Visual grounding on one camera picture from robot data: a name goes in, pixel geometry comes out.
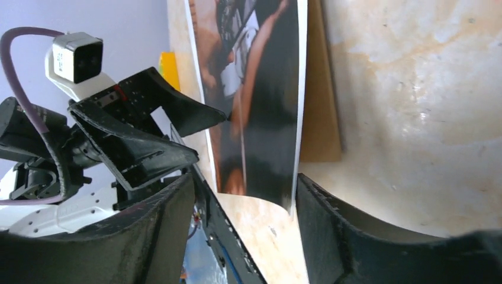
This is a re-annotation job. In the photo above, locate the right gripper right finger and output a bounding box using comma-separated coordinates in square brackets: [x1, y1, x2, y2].
[296, 174, 501, 283]

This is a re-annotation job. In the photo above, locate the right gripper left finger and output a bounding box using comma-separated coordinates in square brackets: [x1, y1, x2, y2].
[1, 174, 195, 283]

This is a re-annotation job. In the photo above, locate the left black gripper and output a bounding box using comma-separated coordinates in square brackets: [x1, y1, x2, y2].
[68, 67, 227, 210]

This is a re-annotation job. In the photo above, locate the glossy printed photo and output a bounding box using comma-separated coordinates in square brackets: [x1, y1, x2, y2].
[186, 0, 307, 210]

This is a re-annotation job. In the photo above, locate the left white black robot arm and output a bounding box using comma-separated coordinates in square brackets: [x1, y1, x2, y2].
[1, 67, 226, 237]

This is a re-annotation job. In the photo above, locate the yellow plastic block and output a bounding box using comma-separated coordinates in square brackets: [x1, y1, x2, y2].
[159, 51, 181, 91]

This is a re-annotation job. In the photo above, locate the brown cardboard backing board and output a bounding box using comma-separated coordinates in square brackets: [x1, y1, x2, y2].
[300, 0, 342, 163]

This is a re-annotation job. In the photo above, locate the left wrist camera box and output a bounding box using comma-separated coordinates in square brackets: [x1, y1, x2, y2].
[45, 32, 115, 102]

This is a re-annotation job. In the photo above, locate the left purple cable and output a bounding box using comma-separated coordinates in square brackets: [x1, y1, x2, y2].
[0, 26, 72, 206]

